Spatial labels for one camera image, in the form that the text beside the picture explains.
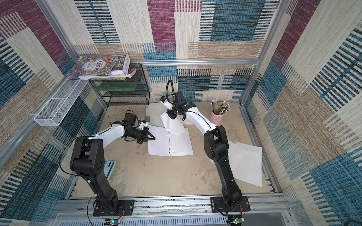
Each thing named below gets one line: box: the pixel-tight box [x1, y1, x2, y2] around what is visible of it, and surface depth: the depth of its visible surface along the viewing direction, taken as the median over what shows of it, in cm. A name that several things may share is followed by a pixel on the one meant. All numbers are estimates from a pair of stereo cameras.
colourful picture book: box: [66, 54, 119, 76], surface depth 83 cm
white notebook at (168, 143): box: [148, 124, 194, 157], surface depth 97 cm
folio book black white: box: [101, 54, 131, 79], surface depth 83 cm
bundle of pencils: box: [211, 97, 231, 115], surface depth 102 cm
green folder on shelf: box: [96, 81, 139, 92], surface depth 96 cm
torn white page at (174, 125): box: [159, 111, 186, 134], surface depth 99 cm
